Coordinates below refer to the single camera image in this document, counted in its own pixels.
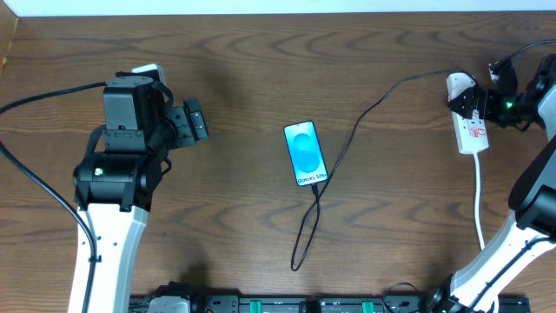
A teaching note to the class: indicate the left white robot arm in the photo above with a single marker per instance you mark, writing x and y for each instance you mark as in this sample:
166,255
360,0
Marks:
116,180

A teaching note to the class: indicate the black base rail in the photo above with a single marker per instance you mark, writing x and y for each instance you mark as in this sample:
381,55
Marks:
180,297

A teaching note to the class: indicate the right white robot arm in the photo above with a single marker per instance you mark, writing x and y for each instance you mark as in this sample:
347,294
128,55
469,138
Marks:
529,230

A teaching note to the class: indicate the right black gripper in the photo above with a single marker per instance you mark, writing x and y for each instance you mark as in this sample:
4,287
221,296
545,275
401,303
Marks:
471,103

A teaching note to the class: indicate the white power strip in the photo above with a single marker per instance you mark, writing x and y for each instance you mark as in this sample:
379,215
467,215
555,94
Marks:
470,133

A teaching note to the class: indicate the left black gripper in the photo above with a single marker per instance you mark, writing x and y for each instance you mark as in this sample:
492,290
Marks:
194,120

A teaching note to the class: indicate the blue Galaxy smartphone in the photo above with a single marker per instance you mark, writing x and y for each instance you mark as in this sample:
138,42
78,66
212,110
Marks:
305,153

